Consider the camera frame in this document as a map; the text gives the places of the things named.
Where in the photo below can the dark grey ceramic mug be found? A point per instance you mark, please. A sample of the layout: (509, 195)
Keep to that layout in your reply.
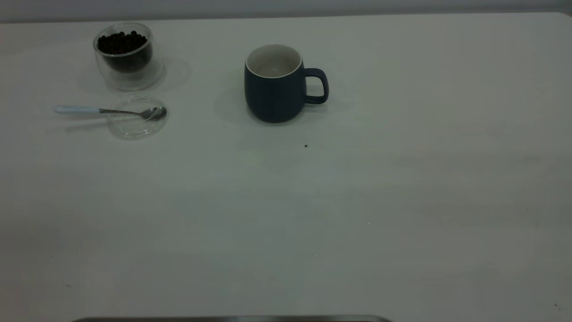
(272, 103)

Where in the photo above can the double-wall clear glass cup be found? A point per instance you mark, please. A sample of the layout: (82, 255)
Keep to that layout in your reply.
(134, 81)

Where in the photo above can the clear glass lid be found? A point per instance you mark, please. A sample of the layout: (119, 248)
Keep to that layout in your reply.
(134, 130)

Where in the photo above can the dark coffee beans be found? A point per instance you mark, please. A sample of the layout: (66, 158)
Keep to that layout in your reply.
(123, 44)

